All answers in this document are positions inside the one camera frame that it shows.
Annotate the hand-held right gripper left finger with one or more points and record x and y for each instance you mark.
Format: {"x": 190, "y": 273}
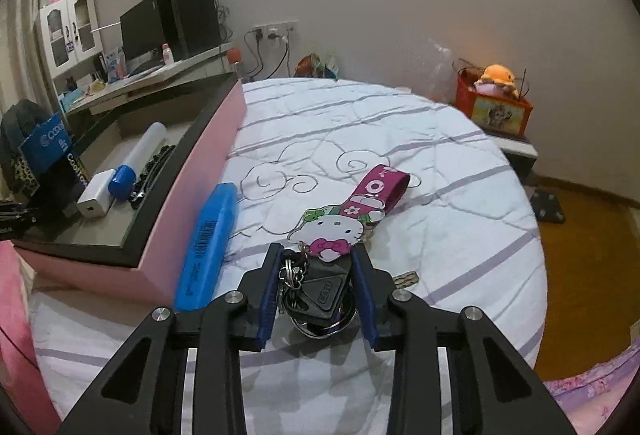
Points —
{"x": 267, "y": 305}

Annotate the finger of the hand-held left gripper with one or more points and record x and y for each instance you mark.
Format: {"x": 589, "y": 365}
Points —
{"x": 15, "y": 215}

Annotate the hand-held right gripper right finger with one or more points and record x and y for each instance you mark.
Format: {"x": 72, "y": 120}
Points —
{"x": 362, "y": 305}

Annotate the blue carton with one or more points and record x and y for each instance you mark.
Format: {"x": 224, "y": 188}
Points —
{"x": 45, "y": 145}

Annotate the white charger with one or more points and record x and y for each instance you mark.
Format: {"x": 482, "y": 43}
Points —
{"x": 95, "y": 197}

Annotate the black hair clip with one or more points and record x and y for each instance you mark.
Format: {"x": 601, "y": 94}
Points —
{"x": 145, "y": 180}

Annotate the white tube with blue cap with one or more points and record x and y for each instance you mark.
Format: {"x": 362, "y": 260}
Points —
{"x": 145, "y": 145}

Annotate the pink box with dark rim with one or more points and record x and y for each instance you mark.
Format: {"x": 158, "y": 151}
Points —
{"x": 210, "y": 155}

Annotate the blue pencil case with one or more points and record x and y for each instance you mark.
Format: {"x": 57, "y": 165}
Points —
{"x": 205, "y": 250}

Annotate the pink cloth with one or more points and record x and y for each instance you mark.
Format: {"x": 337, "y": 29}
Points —
{"x": 15, "y": 340}

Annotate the white striped quilt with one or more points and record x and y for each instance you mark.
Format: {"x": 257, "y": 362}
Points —
{"x": 425, "y": 140}

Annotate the blue printed package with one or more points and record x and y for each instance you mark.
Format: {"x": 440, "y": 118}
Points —
{"x": 115, "y": 65}

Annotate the white desk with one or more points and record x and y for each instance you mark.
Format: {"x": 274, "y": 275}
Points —
{"x": 150, "y": 77}

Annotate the white bottle with pink cap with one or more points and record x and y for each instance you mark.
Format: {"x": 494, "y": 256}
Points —
{"x": 167, "y": 55}

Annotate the black monitor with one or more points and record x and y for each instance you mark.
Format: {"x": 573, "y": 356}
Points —
{"x": 142, "y": 30}

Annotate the red printed box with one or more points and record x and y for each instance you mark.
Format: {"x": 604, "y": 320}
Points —
{"x": 495, "y": 115}

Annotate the blue white packet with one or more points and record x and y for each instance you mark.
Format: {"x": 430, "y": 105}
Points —
{"x": 331, "y": 69}

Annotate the purple floral cloth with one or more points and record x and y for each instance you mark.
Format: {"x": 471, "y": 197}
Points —
{"x": 590, "y": 390}

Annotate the orange snack bag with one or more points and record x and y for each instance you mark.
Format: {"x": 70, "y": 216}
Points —
{"x": 307, "y": 65}

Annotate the clear plastic bag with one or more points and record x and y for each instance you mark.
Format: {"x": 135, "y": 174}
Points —
{"x": 442, "y": 75}

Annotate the red capped water bottle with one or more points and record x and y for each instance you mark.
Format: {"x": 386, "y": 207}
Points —
{"x": 234, "y": 56}

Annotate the black computer tower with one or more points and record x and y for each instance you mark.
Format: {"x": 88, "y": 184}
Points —
{"x": 192, "y": 20}

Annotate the orange plush toy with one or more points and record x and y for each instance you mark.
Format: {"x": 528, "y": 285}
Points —
{"x": 497, "y": 75}

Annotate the white wall socket strip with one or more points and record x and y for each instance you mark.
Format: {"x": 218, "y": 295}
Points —
{"x": 272, "y": 31}

